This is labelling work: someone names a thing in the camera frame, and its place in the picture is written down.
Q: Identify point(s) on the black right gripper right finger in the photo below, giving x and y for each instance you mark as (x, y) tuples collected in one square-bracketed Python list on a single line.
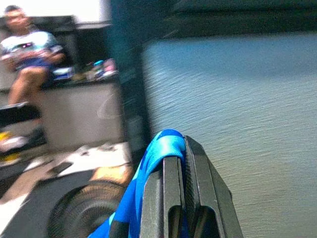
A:
[(213, 198)]

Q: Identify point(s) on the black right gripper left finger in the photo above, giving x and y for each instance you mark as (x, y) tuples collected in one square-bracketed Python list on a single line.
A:
[(173, 188)]

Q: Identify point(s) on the blue triangle patterned jersey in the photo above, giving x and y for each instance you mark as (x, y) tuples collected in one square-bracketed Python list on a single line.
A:
[(158, 146)]

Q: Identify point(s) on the brown cardboard box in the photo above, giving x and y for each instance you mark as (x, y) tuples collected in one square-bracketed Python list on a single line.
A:
[(111, 174)]

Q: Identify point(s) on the black floor fan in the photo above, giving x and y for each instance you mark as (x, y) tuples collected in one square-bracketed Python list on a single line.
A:
[(86, 210)]

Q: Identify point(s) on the flat black pad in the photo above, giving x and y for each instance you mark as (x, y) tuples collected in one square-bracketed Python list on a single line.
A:
[(59, 168)]

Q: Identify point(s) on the grey cabinet with arc mark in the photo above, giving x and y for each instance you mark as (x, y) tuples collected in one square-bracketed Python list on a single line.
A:
[(74, 111)]

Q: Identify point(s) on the teal capped bottle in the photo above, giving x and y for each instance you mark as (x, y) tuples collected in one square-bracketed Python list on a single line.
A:
[(98, 68)]

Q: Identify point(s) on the blue and white box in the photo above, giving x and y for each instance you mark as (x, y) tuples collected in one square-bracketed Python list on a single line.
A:
[(63, 73)]

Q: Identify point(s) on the seated person in white shirt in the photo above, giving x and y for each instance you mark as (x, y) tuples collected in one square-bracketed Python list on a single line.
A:
[(29, 42)]

